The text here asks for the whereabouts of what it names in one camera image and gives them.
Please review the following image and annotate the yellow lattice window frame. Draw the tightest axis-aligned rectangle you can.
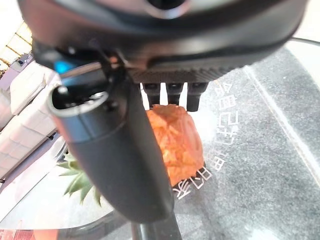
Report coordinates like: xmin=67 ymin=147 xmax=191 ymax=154
xmin=0 ymin=21 xmax=33 ymax=67

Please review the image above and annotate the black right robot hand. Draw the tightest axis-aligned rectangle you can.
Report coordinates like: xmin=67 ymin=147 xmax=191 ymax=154
xmin=16 ymin=0 xmax=309 ymax=223

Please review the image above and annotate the orange pineapple with green leaves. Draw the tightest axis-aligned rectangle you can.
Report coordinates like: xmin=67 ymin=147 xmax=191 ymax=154
xmin=56 ymin=103 xmax=205 ymax=207

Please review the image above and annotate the white cushioned sofa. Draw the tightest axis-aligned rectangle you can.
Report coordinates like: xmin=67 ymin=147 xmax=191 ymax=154
xmin=0 ymin=59 xmax=64 ymax=179

